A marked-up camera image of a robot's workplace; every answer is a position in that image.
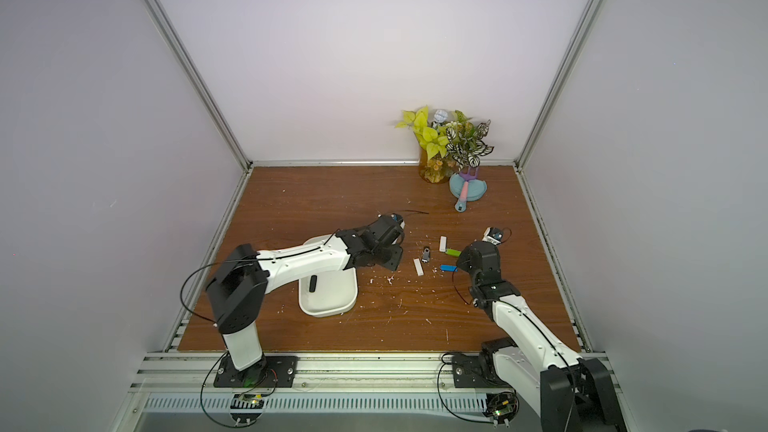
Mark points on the right controller board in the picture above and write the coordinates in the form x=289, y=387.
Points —
x=502, y=407

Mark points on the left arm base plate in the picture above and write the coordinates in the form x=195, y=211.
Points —
x=272, y=371

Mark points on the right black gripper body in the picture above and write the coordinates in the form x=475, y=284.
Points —
x=466, y=258

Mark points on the white plastic storage box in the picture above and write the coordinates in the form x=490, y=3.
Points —
x=329, y=291

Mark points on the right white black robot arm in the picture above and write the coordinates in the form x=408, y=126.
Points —
x=561, y=385

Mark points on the left controller board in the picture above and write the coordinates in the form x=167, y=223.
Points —
x=246, y=409

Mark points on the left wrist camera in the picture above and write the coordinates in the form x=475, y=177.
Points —
x=399, y=219

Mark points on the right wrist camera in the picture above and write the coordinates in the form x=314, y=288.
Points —
x=493, y=235

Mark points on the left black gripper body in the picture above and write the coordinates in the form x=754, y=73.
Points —
x=388, y=258

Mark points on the pink purple toy rake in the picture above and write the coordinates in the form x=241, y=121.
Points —
x=468, y=176

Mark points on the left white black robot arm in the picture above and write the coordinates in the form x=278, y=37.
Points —
x=238, y=288

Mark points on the controller board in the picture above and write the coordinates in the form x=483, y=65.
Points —
x=502, y=407
x=246, y=409

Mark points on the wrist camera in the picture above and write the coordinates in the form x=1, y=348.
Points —
x=493, y=235
x=399, y=219

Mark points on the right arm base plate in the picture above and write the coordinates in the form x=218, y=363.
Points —
x=472, y=371

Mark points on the amber vase with plants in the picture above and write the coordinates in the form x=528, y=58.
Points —
x=450, y=142

